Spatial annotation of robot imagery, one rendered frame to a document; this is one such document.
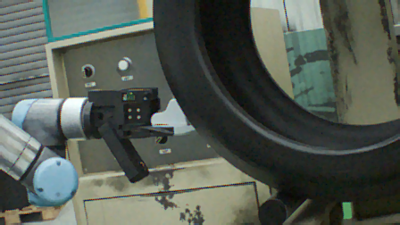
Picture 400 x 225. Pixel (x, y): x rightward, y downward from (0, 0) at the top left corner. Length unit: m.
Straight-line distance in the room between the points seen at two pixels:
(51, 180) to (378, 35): 0.67
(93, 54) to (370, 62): 0.88
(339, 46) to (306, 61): 8.72
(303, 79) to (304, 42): 0.46
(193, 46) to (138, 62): 0.90
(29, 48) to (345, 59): 9.41
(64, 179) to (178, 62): 0.26
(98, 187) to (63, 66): 0.34
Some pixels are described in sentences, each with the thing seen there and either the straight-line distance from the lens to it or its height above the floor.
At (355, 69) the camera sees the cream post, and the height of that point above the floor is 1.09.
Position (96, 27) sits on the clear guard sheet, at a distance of 2.15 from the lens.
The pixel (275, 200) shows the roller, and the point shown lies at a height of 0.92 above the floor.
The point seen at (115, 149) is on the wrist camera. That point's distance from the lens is 1.41.
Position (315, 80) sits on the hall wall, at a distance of 10.29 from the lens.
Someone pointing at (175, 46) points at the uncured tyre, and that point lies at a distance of 1.25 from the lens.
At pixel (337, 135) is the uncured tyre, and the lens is 1.48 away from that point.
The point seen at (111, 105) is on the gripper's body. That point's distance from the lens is 1.41.
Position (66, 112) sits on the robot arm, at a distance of 1.43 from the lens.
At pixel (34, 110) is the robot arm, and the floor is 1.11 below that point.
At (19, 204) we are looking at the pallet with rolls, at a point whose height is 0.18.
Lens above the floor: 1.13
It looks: 3 degrees down
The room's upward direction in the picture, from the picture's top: 9 degrees counter-clockwise
